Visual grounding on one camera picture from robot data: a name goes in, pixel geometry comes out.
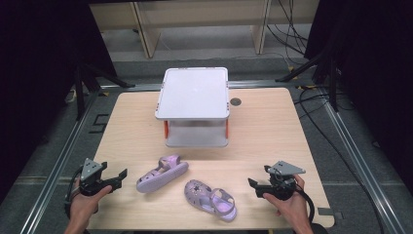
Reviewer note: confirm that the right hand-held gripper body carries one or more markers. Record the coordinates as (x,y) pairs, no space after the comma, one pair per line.
(278,187)

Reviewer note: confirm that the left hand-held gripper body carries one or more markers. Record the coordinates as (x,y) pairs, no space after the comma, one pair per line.
(92,182)

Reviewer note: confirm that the purple child sandal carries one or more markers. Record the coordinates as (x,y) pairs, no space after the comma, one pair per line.
(211,199)
(162,174)

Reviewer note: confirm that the white two-tier shoe rack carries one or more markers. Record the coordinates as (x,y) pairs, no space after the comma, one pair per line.
(193,97)

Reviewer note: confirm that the person's right hand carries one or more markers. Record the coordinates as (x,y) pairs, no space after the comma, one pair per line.
(289,204)

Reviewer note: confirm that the person's left hand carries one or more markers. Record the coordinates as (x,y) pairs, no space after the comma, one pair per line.
(85,203)

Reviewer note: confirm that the dark round table grommet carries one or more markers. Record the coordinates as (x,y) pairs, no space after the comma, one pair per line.
(235,101)

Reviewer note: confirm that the black tripod stand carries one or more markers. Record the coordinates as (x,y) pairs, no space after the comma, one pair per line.
(94,81)
(319,70)

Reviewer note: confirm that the black curtain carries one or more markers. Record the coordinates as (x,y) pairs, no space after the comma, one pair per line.
(39,81)
(370,74)

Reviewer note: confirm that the light wooden furniture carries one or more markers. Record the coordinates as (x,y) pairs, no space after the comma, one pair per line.
(201,19)

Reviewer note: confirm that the metal floor rail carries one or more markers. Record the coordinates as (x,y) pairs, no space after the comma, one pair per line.
(55,169)
(360,162)

